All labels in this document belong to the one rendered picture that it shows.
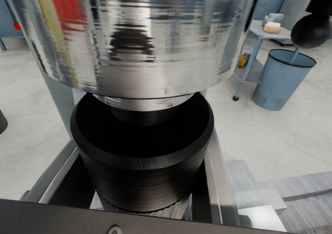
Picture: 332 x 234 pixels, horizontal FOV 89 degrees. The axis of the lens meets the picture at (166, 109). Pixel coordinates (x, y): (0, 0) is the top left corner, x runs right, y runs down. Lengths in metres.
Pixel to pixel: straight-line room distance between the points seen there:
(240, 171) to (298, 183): 0.19
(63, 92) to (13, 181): 1.33
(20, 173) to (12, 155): 0.23
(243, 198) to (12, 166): 1.77
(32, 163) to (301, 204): 1.75
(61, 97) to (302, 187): 0.66
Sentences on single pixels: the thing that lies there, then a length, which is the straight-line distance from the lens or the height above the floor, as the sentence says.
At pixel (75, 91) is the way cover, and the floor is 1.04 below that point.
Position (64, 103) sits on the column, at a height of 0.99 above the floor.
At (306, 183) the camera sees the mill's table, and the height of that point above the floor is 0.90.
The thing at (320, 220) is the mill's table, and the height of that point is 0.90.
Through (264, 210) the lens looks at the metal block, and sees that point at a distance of 0.31.
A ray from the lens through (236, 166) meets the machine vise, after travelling 0.42.
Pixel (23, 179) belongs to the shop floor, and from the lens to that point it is 1.77.
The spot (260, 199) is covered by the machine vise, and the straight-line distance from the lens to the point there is 0.35.
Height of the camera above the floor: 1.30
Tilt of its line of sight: 40 degrees down
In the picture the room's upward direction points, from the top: 5 degrees clockwise
